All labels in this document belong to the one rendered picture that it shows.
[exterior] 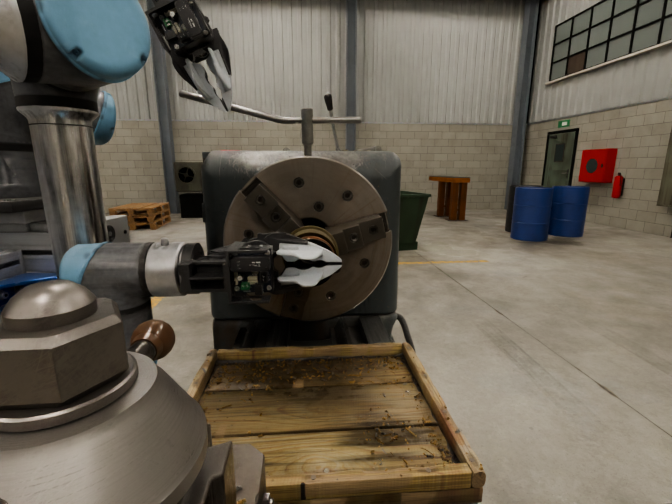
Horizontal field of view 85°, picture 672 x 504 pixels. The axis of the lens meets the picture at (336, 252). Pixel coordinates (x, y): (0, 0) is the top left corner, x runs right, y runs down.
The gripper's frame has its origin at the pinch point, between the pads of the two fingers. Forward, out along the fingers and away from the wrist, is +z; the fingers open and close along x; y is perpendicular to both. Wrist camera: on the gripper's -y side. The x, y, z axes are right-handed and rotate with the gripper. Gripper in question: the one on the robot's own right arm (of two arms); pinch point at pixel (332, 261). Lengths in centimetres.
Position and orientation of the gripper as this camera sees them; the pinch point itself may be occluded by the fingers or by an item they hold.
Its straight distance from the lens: 54.5
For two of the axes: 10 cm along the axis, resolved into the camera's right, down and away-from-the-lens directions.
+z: 10.0, -0.2, 0.7
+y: 0.7, 2.3, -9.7
